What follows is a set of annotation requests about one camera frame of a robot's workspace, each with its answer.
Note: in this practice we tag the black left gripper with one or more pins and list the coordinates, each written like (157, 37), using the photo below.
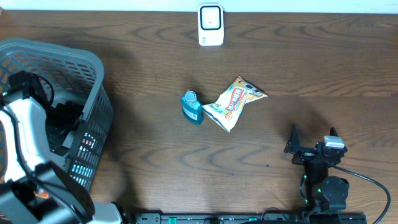
(68, 109)

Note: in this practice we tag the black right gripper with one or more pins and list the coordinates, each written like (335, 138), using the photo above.
(293, 142)

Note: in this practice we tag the yellow wet wipes pack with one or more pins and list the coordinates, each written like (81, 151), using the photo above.
(226, 110)

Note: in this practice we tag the blue mouthwash bottle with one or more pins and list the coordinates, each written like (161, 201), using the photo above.
(191, 107)

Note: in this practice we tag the orange tissue packet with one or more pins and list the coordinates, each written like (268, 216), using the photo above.
(42, 194)

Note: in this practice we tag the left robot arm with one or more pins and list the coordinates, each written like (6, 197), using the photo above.
(51, 157)

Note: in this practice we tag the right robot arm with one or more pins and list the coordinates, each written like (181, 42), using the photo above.
(324, 194)

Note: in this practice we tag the white barcode scanner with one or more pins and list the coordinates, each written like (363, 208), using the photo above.
(210, 25)

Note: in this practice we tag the grey plastic shopping basket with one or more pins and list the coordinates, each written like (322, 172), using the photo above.
(74, 78)

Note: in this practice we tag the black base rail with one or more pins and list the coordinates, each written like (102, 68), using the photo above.
(272, 217)

